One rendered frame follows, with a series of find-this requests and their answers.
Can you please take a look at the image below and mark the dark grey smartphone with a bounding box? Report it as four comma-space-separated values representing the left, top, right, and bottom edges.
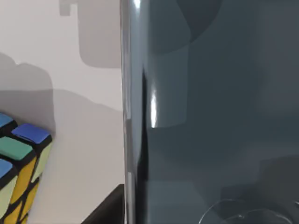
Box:
120, 0, 299, 224

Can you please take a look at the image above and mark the multicoloured puzzle cube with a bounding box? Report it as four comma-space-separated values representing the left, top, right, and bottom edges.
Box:
0, 112, 53, 224

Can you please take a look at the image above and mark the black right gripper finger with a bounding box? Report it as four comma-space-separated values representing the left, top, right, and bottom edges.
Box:
80, 183, 127, 224

